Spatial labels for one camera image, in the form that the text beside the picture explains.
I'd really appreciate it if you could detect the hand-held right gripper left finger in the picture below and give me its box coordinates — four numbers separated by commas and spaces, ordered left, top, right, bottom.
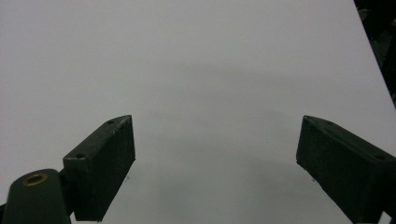
63, 114, 136, 223

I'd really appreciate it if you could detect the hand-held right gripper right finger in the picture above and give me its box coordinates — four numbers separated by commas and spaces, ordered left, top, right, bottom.
295, 115, 396, 224

